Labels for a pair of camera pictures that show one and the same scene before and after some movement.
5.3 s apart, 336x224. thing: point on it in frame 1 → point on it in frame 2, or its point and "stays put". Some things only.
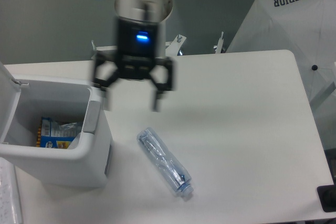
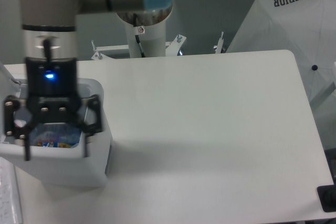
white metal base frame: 173,46 stays put
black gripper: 135,59 → 52,98
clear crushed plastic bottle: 168,163 → 55,135
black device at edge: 327,195 stays put
